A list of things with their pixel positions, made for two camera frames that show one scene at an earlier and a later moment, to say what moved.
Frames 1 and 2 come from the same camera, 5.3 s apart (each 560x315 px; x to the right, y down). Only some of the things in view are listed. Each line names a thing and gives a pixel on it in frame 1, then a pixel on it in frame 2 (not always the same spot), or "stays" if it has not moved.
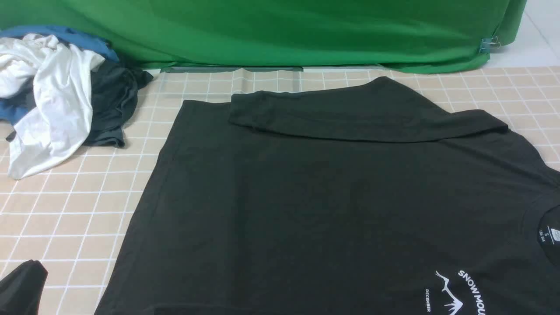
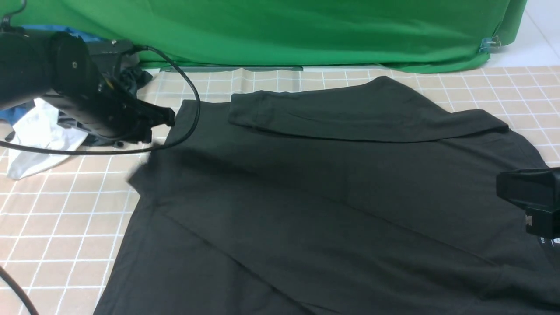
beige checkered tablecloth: (72, 221) stays
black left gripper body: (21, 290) -> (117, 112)
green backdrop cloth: (429, 36) stays
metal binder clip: (486, 43) stays
